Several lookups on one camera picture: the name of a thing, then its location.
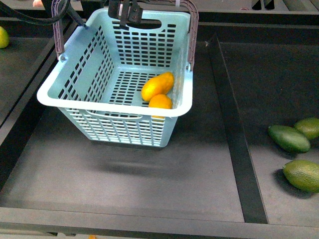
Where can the green lime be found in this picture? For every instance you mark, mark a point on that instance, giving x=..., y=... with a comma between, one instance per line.
x=4, y=38

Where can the yellow lemon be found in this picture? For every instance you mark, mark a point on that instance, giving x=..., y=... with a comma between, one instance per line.
x=160, y=101

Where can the dark display shelf unit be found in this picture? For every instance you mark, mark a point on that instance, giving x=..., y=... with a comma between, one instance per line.
x=220, y=175

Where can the green mango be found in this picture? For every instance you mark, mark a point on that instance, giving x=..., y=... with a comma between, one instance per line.
x=303, y=174
x=289, y=139
x=308, y=127

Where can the yellow mango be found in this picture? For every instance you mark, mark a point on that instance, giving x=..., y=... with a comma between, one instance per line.
x=157, y=85

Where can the light blue plastic basket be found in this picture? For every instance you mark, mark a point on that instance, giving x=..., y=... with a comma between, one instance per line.
x=97, y=81

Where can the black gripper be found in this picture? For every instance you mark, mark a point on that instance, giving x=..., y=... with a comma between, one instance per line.
x=126, y=11

